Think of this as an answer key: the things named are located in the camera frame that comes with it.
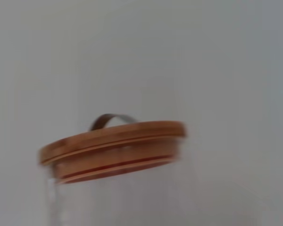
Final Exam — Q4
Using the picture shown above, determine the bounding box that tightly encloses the glass water dispenser jar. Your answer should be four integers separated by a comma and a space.
44, 150, 195, 226

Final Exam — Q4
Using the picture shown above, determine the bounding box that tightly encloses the wooden lid with metal handle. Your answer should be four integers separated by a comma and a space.
37, 113, 188, 184

